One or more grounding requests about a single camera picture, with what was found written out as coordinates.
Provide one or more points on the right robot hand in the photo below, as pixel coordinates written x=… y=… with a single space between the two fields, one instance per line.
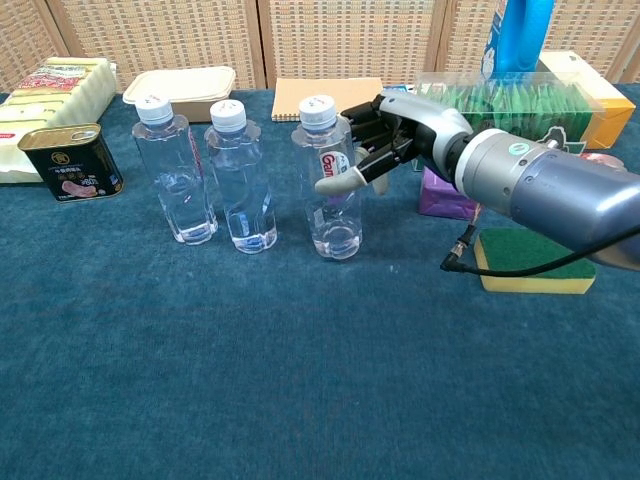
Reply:
x=420 y=130

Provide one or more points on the clear water bottle red label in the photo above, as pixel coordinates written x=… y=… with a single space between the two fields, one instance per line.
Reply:
x=332 y=185

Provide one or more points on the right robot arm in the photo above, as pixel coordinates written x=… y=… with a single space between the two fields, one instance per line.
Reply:
x=545 y=185

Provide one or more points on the blue cleaner bottle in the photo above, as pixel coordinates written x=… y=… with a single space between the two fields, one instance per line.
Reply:
x=520 y=35

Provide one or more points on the pink labelled plastic bottle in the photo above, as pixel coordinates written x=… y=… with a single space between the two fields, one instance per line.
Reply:
x=602 y=161

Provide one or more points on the clear water bottle white cap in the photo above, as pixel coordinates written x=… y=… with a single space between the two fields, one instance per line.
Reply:
x=240 y=175
x=175 y=170

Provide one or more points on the small blue white box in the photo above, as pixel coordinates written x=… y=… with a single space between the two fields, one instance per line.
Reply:
x=400 y=88

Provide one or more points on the purple wrapped packet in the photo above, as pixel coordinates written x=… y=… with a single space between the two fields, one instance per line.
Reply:
x=442 y=197

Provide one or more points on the clear box of green sachets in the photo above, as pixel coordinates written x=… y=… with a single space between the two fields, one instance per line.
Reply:
x=525 y=100

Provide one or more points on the brown spiral notebook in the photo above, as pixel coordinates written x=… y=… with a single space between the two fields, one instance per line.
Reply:
x=310 y=92

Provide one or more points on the woven folding screen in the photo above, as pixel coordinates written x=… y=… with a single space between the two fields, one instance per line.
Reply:
x=320 y=40

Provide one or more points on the green and yellow sponge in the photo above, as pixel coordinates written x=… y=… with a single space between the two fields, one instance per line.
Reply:
x=520 y=277

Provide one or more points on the yellow cardboard box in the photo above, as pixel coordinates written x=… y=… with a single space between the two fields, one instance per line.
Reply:
x=600 y=100

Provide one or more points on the beige lidded food container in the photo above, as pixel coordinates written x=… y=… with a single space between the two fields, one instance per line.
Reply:
x=185 y=95

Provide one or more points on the black luncheon meat can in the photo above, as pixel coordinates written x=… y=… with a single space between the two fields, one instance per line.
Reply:
x=75 y=167

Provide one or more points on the yellow sponge multipack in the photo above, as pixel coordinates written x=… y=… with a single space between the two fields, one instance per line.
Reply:
x=45 y=105

